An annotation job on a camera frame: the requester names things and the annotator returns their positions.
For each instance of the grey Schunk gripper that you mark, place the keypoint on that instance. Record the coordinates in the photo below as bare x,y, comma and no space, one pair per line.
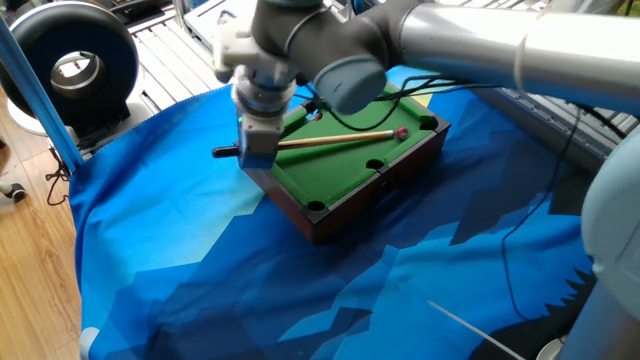
260,135

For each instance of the wooden pool cue black butt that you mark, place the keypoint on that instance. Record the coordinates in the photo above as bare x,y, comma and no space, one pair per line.
340,138

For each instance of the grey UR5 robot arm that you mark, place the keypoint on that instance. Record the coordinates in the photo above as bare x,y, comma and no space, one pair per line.
475,40

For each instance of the mini green felt pool table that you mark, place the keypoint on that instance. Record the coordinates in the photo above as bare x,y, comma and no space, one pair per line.
340,170

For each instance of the red pool ball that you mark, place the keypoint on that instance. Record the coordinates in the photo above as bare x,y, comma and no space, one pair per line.
401,133

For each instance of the blue mountain print cloth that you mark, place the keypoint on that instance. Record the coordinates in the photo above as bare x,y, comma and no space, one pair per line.
200,250

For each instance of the black round blower fan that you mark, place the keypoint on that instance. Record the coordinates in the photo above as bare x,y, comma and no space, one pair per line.
75,65

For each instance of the blue metal pole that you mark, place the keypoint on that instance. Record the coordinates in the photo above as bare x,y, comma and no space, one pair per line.
40,100

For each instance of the black chair caster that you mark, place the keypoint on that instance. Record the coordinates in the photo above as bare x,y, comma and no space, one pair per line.
15,192

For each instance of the thin white rod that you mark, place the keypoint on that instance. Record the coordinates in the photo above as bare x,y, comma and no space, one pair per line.
475,330

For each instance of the long aluminium table rail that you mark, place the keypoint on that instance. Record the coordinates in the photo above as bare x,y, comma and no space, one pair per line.
550,125

